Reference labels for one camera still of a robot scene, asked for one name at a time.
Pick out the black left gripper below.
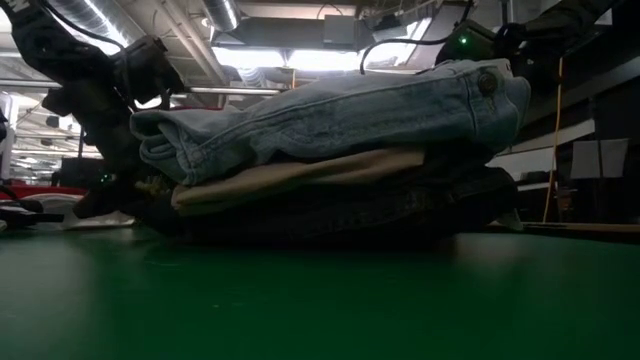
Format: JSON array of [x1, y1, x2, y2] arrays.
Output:
[[42, 74, 174, 221]]

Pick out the beige khaki garment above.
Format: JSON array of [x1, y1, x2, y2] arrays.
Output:
[[170, 148, 427, 217]]

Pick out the light blue garment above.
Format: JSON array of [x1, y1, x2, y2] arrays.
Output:
[[129, 58, 532, 187]]

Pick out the dark blue denim jeans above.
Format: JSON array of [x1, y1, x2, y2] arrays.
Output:
[[144, 167, 519, 246]]

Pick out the black monitor box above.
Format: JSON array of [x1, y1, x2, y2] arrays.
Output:
[[59, 157, 106, 190]]

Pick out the small potted succulent plant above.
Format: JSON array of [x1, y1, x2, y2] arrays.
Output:
[[133, 174, 174, 201]]

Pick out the clear package with orange label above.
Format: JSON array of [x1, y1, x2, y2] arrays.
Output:
[[22, 193, 136, 231]]

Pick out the red background table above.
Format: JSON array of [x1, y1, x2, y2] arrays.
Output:
[[0, 184, 89, 199]]

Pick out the small black stand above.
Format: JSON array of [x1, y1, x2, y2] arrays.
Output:
[[0, 185, 65, 230]]

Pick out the long ceiling light strip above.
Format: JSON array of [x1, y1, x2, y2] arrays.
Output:
[[0, 78, 284, 97]]

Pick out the grey ceiling box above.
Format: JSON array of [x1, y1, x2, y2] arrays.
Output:
[[322, 14, 361, 49]]

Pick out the green table mat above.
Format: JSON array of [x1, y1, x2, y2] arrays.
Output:
[[0, 223, 640, 360]]

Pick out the flat silver ceiling panel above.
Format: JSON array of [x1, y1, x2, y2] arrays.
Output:
[[404, 4, 469, 71]]

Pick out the white board panel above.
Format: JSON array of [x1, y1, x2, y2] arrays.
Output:
[[487, 146, 557, 182]]

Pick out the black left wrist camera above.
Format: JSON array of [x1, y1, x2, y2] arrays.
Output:
[[112, 34, 185, 106]]

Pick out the large silver ventilation duct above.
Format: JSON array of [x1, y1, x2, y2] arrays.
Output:
[[47, 0, 146, 49]]

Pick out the small silver ventilation duct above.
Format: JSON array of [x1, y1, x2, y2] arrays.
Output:
[[202, 0, 242, 32]]

